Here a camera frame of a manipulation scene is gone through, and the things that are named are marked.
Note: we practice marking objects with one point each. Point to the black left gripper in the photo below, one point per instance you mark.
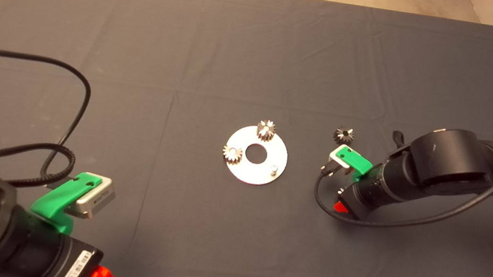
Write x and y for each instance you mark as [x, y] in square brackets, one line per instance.
[78, 263]

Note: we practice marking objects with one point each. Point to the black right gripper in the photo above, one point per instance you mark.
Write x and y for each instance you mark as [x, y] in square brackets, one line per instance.
[359, 203]

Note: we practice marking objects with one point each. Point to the small dark steel gear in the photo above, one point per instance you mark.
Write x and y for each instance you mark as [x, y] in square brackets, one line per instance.
[343, 134]

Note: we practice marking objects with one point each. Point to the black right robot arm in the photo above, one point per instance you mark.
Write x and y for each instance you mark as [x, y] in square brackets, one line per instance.
[443, 164]

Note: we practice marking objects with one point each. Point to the round metal plate with hole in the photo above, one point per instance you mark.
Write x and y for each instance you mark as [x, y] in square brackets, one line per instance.
[247, 172]

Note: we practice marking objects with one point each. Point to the dark grey table cloth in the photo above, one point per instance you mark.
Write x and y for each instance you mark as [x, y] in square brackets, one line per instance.
[191, 55]

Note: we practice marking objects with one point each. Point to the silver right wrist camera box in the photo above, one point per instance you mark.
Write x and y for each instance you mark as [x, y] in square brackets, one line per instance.
[336, 159]

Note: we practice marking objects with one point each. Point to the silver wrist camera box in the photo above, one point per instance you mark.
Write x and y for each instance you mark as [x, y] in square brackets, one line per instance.
[95, 197]
[336, 159]

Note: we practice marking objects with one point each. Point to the green right camera mount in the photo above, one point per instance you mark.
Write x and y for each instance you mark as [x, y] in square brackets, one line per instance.
[353, 159]

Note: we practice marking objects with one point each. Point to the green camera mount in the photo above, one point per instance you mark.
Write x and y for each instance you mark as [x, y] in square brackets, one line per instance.
[58, 199]
[353, 159]

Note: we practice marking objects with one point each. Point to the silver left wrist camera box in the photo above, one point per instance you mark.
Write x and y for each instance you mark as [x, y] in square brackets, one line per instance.
[95, 197]

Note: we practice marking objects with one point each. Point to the green left camera mount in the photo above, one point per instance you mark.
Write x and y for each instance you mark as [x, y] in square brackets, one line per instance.
[58, 199]

